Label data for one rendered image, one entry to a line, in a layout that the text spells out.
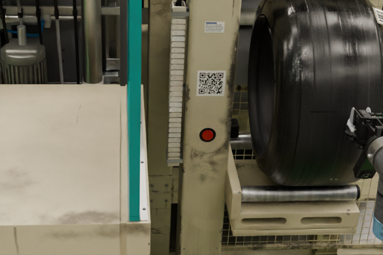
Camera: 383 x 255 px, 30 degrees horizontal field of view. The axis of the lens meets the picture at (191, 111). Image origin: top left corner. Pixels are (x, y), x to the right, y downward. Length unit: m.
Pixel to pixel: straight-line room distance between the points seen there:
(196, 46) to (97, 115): 0.36
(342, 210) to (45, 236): 1.01
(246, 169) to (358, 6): 0.70
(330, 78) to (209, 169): 0.47
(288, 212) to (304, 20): 0.56
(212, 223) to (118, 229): 0.86
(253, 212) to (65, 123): 0.66
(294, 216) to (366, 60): 0.51
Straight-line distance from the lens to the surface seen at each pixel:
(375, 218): 1.55
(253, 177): 2.26
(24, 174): 1.44
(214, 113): 1.93
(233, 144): 2.23
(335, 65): 1.78
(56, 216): 1.33
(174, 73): 1.88
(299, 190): 2.03
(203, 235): 2.17
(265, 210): 2.03
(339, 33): 1.81
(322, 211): 2.06
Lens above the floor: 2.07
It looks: 29 degrees down
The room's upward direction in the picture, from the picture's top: 3 degrees clockwise
